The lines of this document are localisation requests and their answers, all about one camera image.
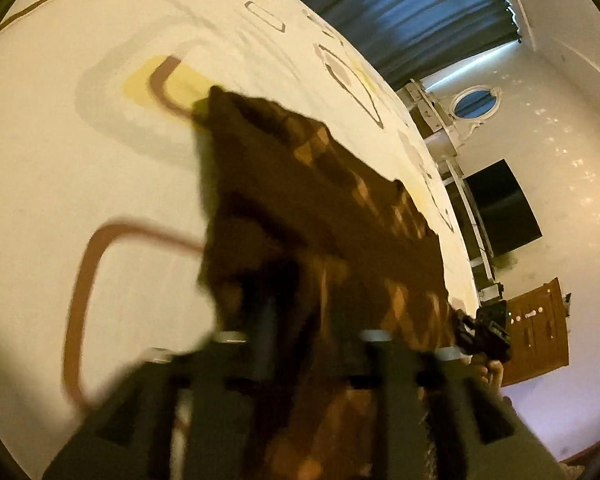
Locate white dressing table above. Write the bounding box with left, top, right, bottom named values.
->
left=397, top=79, right=465, bottom=162

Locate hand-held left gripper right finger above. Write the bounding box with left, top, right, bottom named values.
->
left=330, top=280, right=567, bottom=480

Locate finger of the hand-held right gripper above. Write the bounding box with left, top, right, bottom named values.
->
left=454, top=309, right=477, bottom=352

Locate patterned white bed sheet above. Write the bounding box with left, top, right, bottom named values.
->
left=0, top=0, right=481, bottom=441

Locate brown wooden door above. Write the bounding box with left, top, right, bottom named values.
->
left=500, top=277, right=572, bottom=387

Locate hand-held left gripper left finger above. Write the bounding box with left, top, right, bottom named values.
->
left=42, top=245, right=303, bottom=480

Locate dark blue curtain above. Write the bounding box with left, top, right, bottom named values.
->
left=250, top=0, right=524, bottom=87

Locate oval white framed mirror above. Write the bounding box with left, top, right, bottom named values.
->
left=450, top=85, right=502, bottom=134

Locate person's right hand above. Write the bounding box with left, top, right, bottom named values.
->
left=472, top=354, right=505, bottom=389

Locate brown plaid sweater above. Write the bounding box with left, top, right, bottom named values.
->
left=192, top=85, right=462, bottom=480

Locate black television screen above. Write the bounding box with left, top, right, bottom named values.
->
left=462, top=158, right=544, bottom=257

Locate white television stand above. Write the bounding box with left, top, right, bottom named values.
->
left=439, top=157, right=504, bottom=303

